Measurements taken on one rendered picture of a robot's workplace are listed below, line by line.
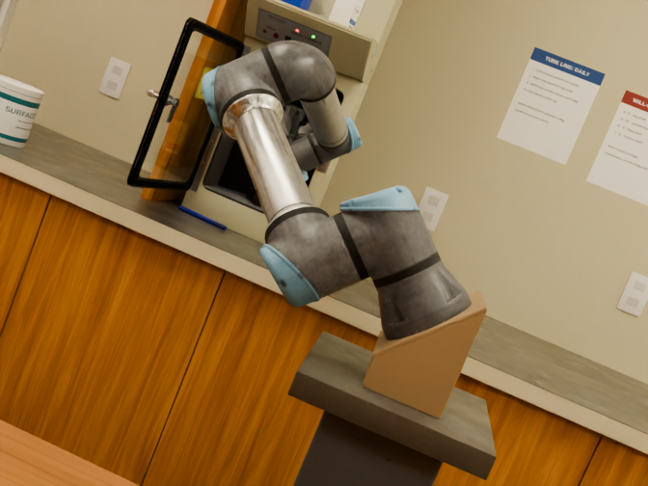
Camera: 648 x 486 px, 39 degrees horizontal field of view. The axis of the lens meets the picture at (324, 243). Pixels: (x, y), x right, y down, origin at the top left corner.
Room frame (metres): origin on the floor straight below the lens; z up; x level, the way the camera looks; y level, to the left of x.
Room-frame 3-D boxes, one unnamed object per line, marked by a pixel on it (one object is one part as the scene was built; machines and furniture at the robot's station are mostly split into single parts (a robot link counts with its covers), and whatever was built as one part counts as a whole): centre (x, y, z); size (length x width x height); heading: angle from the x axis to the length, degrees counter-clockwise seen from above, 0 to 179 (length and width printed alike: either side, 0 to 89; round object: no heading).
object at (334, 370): (1.49, -0.21, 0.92); 0.32 x 0.32 x 0.04; 86
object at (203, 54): (2.20, 0.42, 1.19); 0.30 x 0.01 x 0.40; 163
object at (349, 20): (2.28, 0.16, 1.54); 0.05 x 0.05 x 0.06; 74
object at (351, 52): (2.28, 0.23, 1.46); 0.32 x 0.12 x 0.10; 83
